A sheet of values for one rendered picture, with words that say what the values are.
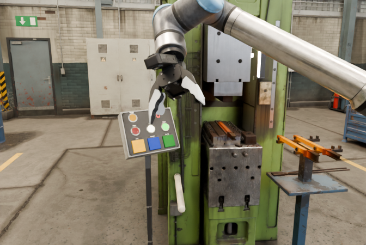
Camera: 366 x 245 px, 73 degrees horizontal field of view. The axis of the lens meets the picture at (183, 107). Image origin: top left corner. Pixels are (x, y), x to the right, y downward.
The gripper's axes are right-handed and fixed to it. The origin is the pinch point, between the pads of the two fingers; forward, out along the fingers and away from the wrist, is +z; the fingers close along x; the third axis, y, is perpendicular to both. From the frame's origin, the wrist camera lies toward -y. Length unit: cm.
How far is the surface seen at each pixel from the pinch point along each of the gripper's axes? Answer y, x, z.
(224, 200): 135, 38, 2
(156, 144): 75, 54, -29
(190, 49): 81, 23, -94
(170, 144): 82, 48, -29
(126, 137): 60, 65, -32
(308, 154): 110, -25, -9
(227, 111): 151, 25, -73
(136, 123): 64, 60, -41
